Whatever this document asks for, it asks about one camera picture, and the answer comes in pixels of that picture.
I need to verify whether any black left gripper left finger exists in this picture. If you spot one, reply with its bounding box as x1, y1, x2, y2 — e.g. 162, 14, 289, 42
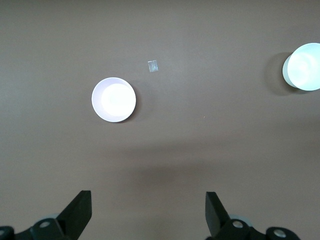
0, 190, 93, 240

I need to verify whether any white bowl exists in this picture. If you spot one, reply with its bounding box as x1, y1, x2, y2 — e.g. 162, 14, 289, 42
282, 42, 320, 92

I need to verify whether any brown table cover sheet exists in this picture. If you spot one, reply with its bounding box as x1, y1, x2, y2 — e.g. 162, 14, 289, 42
0, 0, 320, 240

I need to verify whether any pink bowl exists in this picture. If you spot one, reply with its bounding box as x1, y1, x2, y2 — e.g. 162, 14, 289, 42
91, 77, 137, 123

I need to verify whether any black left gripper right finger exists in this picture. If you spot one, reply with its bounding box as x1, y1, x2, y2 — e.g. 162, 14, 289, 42
205, 191, 300, 240

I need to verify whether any clear tape piece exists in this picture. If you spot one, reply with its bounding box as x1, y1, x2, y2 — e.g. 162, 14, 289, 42
146, 59, 160, 73

